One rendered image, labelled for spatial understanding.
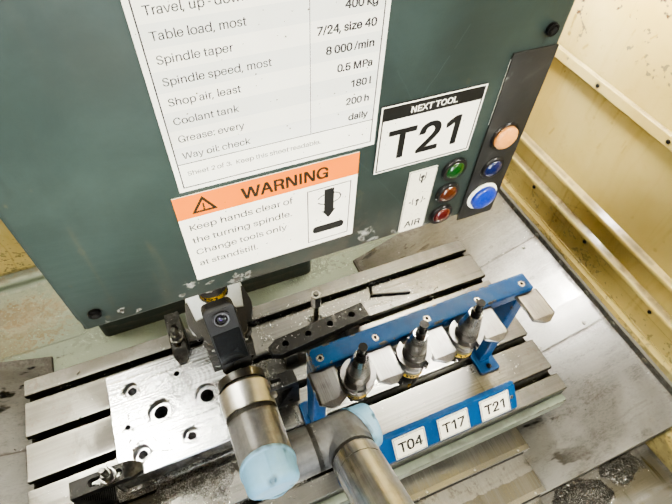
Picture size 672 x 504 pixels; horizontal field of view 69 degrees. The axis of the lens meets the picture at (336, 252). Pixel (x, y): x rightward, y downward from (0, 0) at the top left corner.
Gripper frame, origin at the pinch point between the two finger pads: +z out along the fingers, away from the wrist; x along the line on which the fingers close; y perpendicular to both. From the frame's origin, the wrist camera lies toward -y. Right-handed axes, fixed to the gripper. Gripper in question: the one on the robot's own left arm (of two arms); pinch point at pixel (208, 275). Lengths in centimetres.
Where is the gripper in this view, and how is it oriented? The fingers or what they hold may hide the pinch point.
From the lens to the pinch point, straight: 85.4
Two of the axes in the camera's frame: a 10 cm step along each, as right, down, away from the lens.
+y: -0.4, 6.1, 7.9
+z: -3.9, -7.4, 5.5
